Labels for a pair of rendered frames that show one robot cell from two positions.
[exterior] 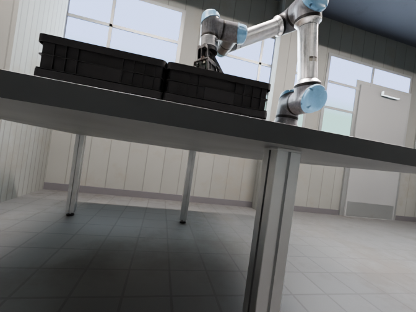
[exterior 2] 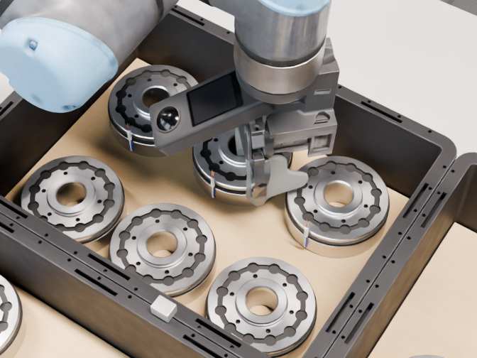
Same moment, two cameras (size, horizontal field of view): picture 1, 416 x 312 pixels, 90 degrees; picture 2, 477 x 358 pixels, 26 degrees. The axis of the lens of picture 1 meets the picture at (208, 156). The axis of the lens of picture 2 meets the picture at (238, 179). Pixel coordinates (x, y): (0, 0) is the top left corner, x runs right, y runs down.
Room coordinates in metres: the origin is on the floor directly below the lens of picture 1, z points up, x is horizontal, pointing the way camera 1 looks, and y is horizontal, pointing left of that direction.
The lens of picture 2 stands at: (1.28, 0.44, 1.71)
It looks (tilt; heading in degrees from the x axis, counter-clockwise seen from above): 55 degrees down; 224
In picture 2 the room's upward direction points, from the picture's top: straight up
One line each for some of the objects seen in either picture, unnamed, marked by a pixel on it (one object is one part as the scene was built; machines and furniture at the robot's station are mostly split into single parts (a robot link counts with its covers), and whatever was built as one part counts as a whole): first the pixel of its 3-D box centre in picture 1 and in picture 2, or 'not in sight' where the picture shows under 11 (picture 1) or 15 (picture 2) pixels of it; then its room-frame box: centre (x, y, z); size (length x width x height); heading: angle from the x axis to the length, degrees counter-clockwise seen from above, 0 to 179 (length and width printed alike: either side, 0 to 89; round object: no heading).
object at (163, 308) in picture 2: not in sight; (163, 308); (1.03, 0.11, 0.94); 0.02 x 0.01 x 0.01; 101
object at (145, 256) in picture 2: not in sight; (162, 245); (0.96, 0.03, 0.86); 0.05 x 0.05 x 0.01
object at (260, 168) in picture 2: not in sight; (257, 160); (0.86, 0.06, 0.93); 0.05 x 0.02 x 0.09; 56
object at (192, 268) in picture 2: not in sight; (162, 247); (0.96, 0.03, 0.86); 0.10 x 0.10 x 0.01
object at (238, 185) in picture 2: not in sight; (242, 148); (0.82, 0.00, 0.86); 0.10 x 0.10 x 0.01
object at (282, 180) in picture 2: not in sight; (277, 182); (0.84, 0.07, 0.88); 0.06 x 0.03 x 0.09; 146
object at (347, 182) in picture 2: not in sight; (338, 195); (0.80, 0.11, 0.86); 0.05 x 0.05 x 0.01
